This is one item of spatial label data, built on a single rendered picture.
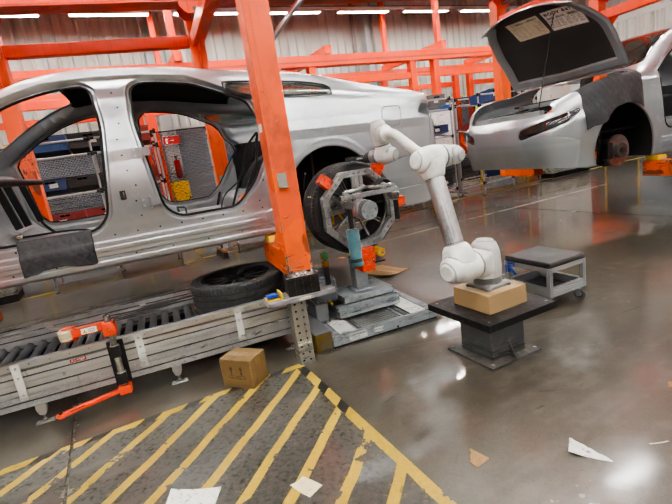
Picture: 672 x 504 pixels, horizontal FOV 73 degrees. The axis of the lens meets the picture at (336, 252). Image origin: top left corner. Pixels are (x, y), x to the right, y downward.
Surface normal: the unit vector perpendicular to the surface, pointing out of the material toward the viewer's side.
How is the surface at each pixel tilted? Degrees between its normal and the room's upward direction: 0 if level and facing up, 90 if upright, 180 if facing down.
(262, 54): 90
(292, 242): 90
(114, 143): 86
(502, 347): 90
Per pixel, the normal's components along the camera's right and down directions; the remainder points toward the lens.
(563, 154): -0.35, 0.47
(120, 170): 0.36, 0.11
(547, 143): -0.55, 0.27
